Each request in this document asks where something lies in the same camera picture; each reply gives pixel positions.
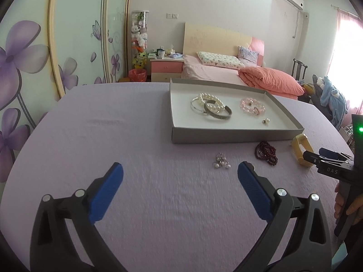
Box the dark red bead necklace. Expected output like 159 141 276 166
254 140 279 167

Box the cream yellow wristwatch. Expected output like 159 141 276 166
290 134 314 168

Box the pearl earrings cluster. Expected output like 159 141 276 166
213 152 231 170

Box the engraved silver cuff bangle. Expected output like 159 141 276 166
204 100 233 120

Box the person's right hand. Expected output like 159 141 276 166
334 183 363 224

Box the blue plush garment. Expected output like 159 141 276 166
320 76 348 130

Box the lilac bedspread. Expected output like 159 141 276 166
1 83 336 271

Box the pink curtain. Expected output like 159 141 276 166
327 8 362 115

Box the thin silver bangle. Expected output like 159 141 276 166
190 97 206 114

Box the grey white cardboard tray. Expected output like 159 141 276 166
169 79 304 144

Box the dark wooden chair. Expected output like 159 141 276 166
291 58 308 81

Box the folded coral duvet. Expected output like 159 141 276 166
238 67 304 100

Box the red bag waste bin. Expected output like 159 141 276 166
128 68 147 82

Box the small lilac pillow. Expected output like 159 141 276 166
238 46 260 64

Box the yellow plush toy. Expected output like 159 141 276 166
132 52 146 69

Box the pink white nightstand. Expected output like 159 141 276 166
150 57 184 82

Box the floral white pillow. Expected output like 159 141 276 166
196 52 245 70

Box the white mug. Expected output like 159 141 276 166
157 49 166 60

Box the clear tube of plush toys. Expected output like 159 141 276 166
130 10 149 60

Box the cream pink headboard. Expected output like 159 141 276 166
183 22 265 66

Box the floral sliding wardrobe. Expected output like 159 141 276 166
1 0 128 183

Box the pink bead bracelet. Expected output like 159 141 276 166
239 97 267 117

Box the white pearl bracelet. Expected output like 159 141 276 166
198 92 225 114

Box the white wall socket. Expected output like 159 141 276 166
166 13 178 19

